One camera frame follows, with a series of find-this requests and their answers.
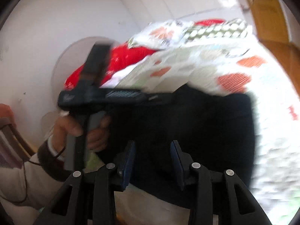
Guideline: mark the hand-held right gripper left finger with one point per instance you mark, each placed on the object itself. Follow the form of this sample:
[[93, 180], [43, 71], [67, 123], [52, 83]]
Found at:
[[130, 164]]

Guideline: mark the person's left hand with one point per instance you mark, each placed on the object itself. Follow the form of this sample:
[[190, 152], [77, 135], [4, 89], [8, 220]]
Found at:
[[68, 126]]

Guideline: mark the grey headboard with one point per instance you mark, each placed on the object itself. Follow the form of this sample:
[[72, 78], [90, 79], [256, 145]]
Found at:
[[68, 58]]

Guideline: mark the floral print pillow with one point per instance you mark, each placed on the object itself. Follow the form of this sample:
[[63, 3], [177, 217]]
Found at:
[[159, 31]]

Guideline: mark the black pants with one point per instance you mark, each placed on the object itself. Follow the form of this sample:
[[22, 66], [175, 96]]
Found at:
[[199, 126]]

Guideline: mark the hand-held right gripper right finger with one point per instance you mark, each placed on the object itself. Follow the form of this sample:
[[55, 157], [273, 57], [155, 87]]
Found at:
[[177, 166]]

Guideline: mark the white wardrobe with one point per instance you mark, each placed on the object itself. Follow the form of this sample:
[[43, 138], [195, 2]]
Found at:
[[164, 0]]

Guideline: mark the red blanket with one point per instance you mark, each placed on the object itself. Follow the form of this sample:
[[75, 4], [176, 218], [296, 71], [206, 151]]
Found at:
[[126, 56]]

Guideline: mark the person's left forearm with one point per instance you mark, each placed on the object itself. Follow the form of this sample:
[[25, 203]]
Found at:
[[35, 180]]

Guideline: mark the wooden door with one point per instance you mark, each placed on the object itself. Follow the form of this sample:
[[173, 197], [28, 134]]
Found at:
[[267, 16]]

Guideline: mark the green hedgehog print bolster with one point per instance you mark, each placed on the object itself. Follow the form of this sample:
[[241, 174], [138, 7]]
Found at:
[[215, 30]]

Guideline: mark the quilted heart print bedspread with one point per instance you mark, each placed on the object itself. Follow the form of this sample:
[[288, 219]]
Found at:
[[276, 133]]

